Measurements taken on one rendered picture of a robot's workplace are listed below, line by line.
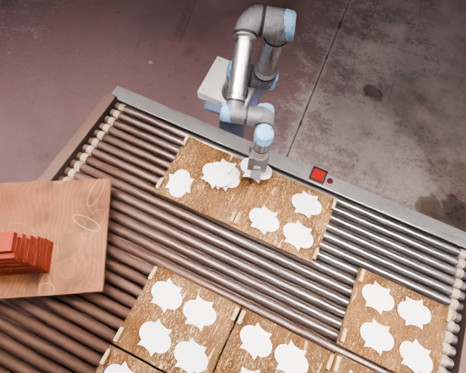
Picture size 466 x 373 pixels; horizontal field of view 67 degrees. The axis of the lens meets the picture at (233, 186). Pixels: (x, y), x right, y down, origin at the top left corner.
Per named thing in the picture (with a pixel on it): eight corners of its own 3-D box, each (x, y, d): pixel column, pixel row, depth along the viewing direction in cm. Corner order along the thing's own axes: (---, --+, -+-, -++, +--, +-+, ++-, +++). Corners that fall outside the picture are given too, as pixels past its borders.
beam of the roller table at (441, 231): (120, 92, 203) (117, 84, 198) (479, 244, 175) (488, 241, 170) (112, 102, 200) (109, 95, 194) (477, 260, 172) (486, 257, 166)
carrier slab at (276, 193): (259, 168, 180) (260, 166, 178) (336, 200, 174) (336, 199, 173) (231, 227, 166) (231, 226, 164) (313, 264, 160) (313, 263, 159)
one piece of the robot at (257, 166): (246, 164, 142) (243, 181, 157) (268, 167, 142) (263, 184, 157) (250, 139, 147) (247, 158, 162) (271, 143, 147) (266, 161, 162)
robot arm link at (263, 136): (276, 122, 136) (274, 140, 132) (271, 138, 146) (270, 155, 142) (255, 120, 136) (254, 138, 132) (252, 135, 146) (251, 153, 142)
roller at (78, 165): (77, 161, 181) (74, 157, 177) (452, 335, 155) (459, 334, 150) (72, 169, 179) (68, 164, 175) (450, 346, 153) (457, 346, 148)
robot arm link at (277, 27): (248, 71, 192) (264, -3, 139) (276, 75, 193) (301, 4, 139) (245, 91, 189) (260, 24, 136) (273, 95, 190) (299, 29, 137)
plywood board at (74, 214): (-2, 185, 158) (-5, 183, 156) (111, 179, 162) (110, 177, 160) (-28, 301, 137) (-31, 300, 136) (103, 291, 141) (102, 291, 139)
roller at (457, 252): (120, 105, 197) (117, 99, 193) (467, 254, 171) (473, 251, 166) (115, 112, 195) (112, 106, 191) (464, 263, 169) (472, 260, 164)
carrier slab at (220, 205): (188, 138, 185) (187, 135, 184) (259, 167, 180) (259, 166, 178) (154, 192, 171) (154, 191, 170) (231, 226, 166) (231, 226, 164)
